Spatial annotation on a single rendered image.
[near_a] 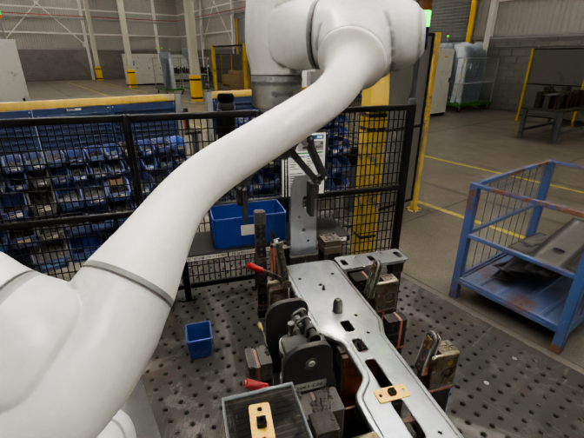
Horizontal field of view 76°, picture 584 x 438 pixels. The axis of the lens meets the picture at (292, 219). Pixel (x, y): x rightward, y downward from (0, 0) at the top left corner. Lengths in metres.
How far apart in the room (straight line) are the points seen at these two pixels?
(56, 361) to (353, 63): 0.47
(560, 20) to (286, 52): 15.31
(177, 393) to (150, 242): 1.09
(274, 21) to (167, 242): 0.39
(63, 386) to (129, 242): 0.14
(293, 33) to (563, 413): 1.41
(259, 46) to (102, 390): 0.52
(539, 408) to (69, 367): 1.43
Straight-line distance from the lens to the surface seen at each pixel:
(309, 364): 0.87
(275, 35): 0.65
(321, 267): 1.48
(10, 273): 0.42
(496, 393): 1.57
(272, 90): 0.66
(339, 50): 0.57
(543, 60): 13.50
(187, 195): 0.45
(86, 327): 0.38
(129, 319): 0.39
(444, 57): 13.40
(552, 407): 1.61
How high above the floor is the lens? 1.75
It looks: 23 degrees down
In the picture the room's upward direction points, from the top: straight up
